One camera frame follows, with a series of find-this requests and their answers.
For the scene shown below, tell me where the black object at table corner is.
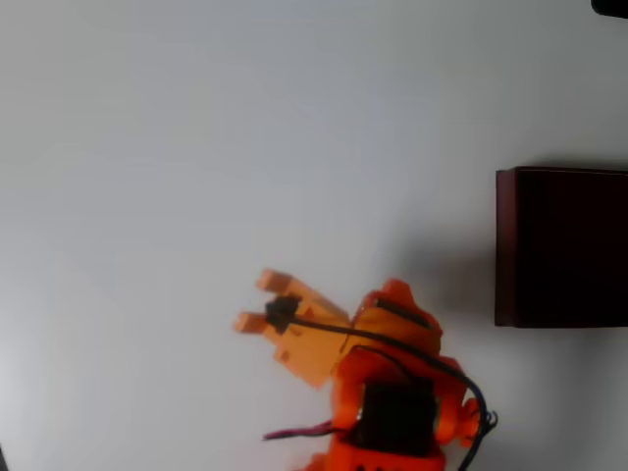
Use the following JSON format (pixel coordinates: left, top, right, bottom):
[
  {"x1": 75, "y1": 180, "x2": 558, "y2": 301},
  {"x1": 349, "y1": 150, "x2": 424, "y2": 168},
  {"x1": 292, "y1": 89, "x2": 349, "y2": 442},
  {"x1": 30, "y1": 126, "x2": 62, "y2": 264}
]
[{"x1": 591, "y1": 0, "x2": 628, "y2": 20}]

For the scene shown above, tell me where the dark red open box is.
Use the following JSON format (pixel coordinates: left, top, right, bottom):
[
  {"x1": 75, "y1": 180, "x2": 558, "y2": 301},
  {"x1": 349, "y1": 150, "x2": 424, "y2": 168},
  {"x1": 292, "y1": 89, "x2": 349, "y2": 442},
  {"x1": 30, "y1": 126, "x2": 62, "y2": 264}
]
[{"x1": 494, "y1": 166, "x2": 628, "y2": 329}]

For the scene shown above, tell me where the small black camera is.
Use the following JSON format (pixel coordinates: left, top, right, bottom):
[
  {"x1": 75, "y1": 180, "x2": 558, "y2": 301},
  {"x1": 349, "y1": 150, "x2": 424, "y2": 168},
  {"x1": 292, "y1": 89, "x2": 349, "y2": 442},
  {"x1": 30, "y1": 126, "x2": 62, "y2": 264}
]
[{"x1": 264, "y1": 293, "x2": 302, "y2": 336}]

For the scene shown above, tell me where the red servo cable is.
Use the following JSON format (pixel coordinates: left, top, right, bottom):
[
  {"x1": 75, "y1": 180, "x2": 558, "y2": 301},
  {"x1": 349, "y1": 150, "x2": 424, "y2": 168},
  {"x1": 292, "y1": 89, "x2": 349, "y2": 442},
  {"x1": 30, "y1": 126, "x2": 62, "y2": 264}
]
[{"x1": 262, "y1": 419, "x2": 342, "y2": 442}]

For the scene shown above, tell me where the light orange camera mount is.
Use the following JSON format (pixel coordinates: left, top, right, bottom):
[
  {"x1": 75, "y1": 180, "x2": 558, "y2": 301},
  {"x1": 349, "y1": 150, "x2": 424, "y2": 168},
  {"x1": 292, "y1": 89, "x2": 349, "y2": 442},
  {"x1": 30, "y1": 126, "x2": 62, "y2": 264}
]
[{"x1": 230, "y1": 267, "x2": 355, "y2": 392}]

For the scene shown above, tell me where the black camera cable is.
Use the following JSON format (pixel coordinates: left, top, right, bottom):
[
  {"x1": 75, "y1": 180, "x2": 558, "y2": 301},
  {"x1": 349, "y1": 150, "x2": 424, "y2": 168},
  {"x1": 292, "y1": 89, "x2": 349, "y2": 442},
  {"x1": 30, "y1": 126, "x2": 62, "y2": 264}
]
[{"x1": 288, "y1": 316, "x2": 499, "y2": 465}]

